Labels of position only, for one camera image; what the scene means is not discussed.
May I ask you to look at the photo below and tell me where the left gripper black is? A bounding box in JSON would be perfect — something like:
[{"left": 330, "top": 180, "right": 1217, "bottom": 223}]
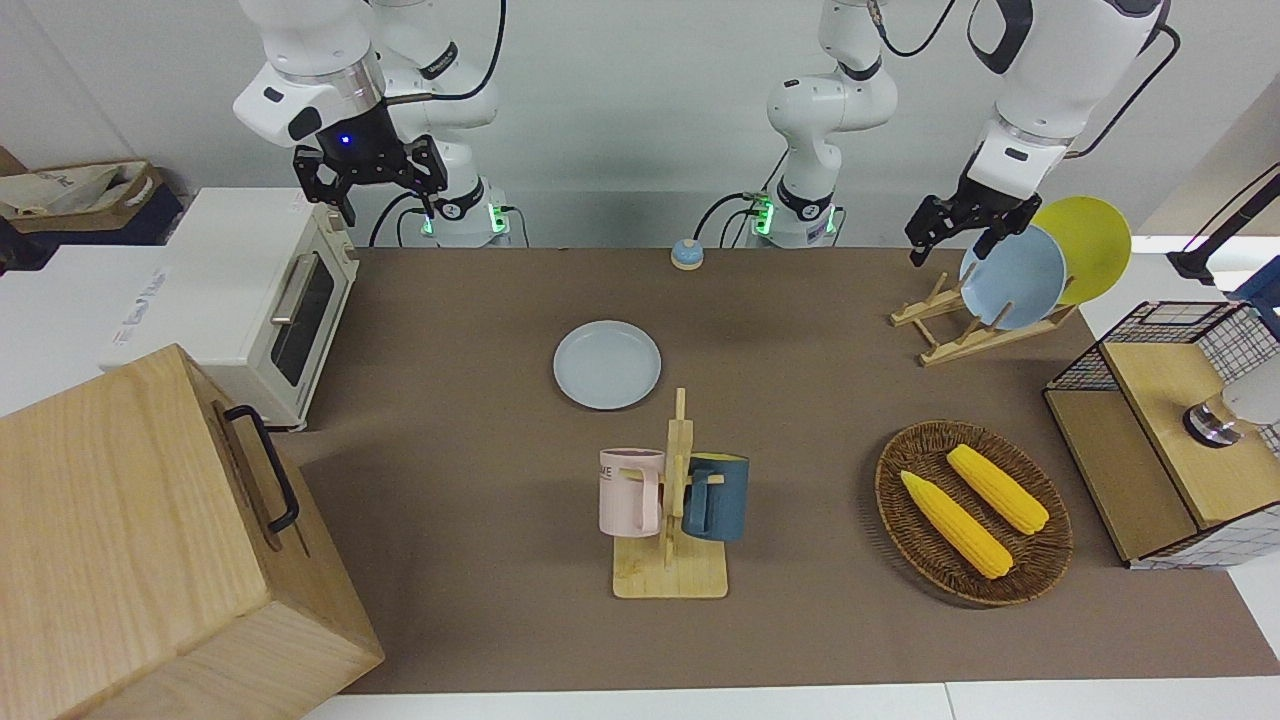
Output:
[{"left": 906, "top": 180, "right": 1041, "bottom": 266}]

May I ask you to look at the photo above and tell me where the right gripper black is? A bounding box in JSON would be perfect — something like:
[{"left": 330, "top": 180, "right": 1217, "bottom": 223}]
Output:
[{"left": 294, "top": 135, "right": 448, "bottom": 227}]

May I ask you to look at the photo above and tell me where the gray plate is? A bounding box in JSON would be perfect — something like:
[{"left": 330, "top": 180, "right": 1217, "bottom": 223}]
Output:
[{"left": 553, "top": 320, "right": 663, "bottom": 411}]

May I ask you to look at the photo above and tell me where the light blue plate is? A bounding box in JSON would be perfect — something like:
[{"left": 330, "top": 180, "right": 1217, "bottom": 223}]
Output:
[{"left": 959, "top": 225, "right": 1068, "bottom": 332}]

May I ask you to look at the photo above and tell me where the wooden plate rack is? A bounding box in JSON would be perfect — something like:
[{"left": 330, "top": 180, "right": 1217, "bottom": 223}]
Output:
[{"left": 890, "top": 272, "right": 1079, "bottom": 367}]

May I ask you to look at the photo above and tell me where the yellow plate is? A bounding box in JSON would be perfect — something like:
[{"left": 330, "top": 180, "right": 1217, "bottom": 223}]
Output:
[{"left": 1030, "top": 196, "right": 1133, "bottom": 307}]

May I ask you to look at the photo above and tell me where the white toaster oven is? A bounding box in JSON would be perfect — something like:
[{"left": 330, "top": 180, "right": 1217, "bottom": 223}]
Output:
[{"left": 100, "top": 187, "right": 361, "bottom": 433}]

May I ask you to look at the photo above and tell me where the dark blue crate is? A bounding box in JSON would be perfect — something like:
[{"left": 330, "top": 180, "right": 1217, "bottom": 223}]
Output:
[{"left": 0, "top": 190, "right": 186, "bottom": 273}]

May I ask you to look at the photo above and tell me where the yellow corn cob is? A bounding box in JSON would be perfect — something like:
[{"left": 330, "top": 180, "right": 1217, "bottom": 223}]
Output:
[
  {"left": 900, "top": 470, "right": 1014, "bottom": 580},
  {"left": 946, "top": 444, "right": 1051, "bottom": 536}
]

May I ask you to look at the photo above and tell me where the brown wicker basket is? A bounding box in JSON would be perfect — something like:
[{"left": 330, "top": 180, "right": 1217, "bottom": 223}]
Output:
[{"left": 875, "top": 420, "right": 1075, "bottom": 608}]

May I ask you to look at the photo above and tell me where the brown cardboard box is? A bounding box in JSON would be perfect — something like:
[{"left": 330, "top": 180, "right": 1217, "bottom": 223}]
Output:
[{"left": 0, "top": 158, "right": 166, "bottom": 239}]

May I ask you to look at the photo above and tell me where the blue clamp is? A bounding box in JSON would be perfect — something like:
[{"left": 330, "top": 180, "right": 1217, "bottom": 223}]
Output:
[{"left": 1235, "top": 268, "right": 1280, "bottom": 331}]

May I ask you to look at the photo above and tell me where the dark teal mug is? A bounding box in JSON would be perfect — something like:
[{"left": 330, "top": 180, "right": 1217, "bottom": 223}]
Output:
[{"left": 683, "top": 453, "right": 751, "bottom": 544}]

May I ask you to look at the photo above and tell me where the pink mug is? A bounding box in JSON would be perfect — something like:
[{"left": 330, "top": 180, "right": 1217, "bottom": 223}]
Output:
[{"left": 599, "top": 448, "right": 666, "bottom": 538}]

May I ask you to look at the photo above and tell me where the wooden mug tree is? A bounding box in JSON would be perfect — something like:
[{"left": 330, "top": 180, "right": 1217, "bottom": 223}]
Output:
[{"left": 612, "top": 388, "right": 730, "bottom": 600}]

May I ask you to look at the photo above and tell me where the wooden cabinet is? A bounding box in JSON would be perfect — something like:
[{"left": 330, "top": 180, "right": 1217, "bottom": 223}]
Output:
[{"left": 0, "top": 343, "right": 386, "bottom": 720}]

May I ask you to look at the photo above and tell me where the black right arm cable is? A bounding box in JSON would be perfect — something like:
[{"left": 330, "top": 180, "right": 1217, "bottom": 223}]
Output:
[{"left": 383, "top": 0, "right": 507, "bottom": 106}]

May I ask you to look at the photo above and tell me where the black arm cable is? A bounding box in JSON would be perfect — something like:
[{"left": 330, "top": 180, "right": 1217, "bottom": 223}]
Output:
[
  {"left": 383, "top": 0, "right": 507, "bottom": 106},
  {"left": 1062, "top": 25, "right": 1183, "bottom": 161}
]

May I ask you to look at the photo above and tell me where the oven door handle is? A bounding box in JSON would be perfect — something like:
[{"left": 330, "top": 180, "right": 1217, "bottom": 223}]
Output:
[{"left": 270, "top": 252, "right": 321, "bottom": 326}]

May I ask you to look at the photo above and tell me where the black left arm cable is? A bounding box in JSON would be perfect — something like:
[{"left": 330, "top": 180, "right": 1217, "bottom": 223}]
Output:
[{"left": 1062, "top": 25, "right": 1183, "bottom": 161}]

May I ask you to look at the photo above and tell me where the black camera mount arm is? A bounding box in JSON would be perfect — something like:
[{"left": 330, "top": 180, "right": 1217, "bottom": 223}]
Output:
[{"left": 1165, "top": 165, "right": 1280, "bottom": 286}]

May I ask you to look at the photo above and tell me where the wire and wood shelf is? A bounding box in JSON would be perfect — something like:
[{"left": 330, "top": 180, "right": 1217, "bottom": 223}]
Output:
[{"left": 1043, "top": 300, "right": 1280, "bottom": 571}]

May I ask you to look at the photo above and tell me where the black cabinet handle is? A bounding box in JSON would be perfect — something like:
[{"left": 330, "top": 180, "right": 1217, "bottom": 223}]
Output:
[{"left": 222, "top": 404, "right": 301, "bottom": 534}]

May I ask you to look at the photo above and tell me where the white device with metal ring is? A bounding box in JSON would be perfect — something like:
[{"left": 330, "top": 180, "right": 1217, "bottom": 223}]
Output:
[{"left": 1183, "top": 375, "right": 1280, "bottom": 448}]

